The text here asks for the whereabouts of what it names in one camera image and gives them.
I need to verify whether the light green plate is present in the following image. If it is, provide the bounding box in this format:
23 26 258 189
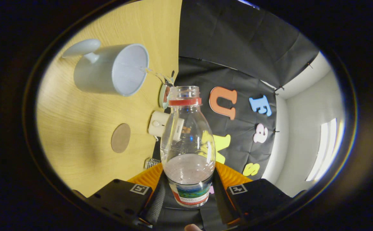
158 83 171 109

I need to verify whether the wooden table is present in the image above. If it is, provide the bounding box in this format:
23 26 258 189
36 0 183 198

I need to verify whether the large ceiling light panel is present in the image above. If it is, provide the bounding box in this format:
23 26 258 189
306 118 337 182

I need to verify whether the white cup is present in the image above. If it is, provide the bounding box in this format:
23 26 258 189
61 38 149 97

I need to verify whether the brown round coaster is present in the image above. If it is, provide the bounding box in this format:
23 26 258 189
111 123 131 153

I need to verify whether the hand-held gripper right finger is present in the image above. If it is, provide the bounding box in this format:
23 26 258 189
213 160 307 226

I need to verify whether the white toaster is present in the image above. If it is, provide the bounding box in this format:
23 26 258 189
148 111 185 141

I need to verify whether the black backdrop cloth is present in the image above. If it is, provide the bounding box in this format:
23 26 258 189
151 0 320 230

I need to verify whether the clear plastic juice bottle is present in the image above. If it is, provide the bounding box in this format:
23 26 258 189
160 86 216 208

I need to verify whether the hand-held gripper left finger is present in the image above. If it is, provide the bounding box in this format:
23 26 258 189
72 162 166 228

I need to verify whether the metal wire basket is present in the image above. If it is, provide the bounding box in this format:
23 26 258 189
145 158 162 169

